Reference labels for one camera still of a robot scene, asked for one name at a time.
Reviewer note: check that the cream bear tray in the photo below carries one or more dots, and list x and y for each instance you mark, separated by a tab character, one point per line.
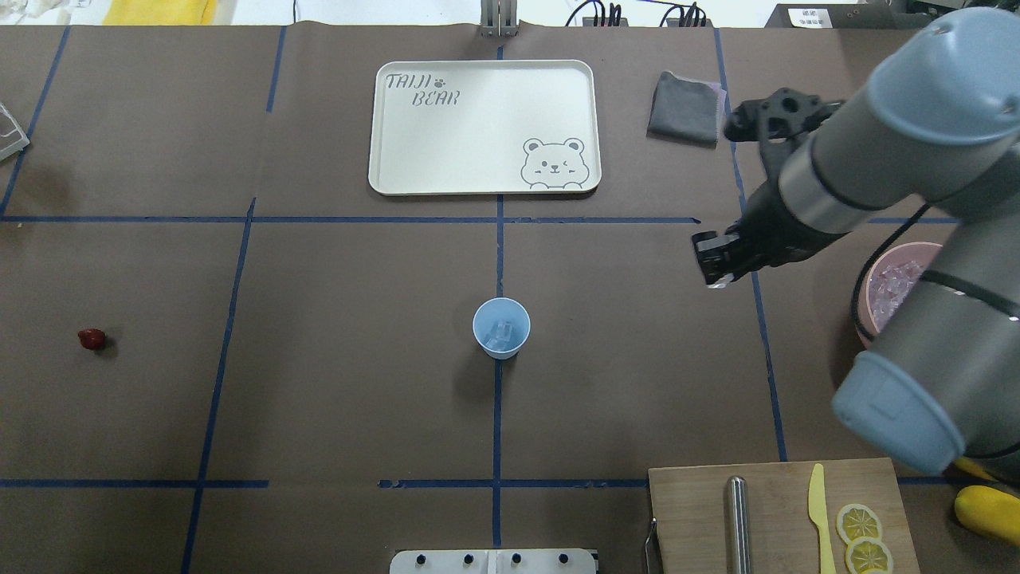
484	127

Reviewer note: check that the yellow plastic knife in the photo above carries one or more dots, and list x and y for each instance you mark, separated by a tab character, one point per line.
816	507

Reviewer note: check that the clear ice cubes pile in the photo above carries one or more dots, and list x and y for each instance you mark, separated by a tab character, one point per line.
887	286

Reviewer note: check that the red strawberry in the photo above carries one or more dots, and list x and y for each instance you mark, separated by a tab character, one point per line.
92	339

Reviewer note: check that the grey folded cloth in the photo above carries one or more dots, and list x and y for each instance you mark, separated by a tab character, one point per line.
686	110

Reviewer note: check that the wooden cutting board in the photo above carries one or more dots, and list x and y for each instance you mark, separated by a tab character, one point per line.
688	505

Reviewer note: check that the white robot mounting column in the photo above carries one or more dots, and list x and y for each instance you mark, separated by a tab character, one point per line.
496	560

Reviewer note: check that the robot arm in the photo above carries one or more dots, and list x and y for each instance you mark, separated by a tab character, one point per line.
935	122

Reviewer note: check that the aluminium frame post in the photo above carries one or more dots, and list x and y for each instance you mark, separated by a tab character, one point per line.
499	18

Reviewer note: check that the pink bowl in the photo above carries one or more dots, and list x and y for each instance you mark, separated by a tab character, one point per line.
924	252

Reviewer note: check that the yellow cloth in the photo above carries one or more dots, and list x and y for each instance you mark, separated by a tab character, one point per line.
161	13

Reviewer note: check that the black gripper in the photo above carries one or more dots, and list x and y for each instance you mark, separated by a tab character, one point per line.
777	232

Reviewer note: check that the light blue cup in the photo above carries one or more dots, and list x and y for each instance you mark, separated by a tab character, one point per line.
501	326

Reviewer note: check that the lemon slices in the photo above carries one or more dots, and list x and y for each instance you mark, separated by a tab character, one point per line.
862	532

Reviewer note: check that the steel knife handle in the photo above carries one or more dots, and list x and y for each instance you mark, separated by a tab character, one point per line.
736	515

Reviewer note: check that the white wire cup rack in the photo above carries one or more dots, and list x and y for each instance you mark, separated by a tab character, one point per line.
13	138

